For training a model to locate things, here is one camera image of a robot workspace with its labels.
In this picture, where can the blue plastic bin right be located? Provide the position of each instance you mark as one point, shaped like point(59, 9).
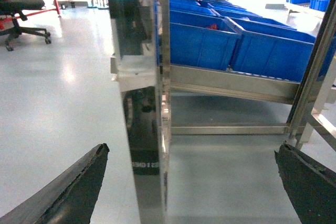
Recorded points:
point(267, 50)

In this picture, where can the stainless steel rack frame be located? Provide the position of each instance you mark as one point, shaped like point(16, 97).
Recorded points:
point(202, 142)

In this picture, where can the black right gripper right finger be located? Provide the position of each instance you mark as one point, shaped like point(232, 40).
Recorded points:
point(309, 185)

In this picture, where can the small blue bin far right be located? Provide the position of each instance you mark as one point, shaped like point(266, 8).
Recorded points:
point(320, 5)

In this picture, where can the blue plastic bin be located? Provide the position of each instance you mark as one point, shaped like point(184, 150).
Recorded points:
point(201, 41)
point(267, 50)

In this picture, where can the blue plastic bin left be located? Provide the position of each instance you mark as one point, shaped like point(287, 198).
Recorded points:
point(201, 41)

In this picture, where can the black office chair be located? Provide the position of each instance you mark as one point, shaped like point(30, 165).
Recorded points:
point(12, 8)

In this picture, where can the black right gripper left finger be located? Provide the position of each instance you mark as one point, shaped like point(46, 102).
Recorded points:
point(69, 198)

